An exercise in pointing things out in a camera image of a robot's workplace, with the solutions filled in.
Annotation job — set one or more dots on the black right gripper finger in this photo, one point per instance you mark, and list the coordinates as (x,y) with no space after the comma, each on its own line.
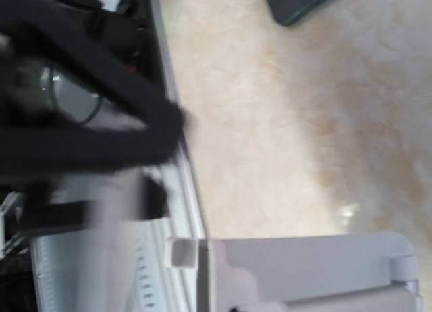
(82,94)

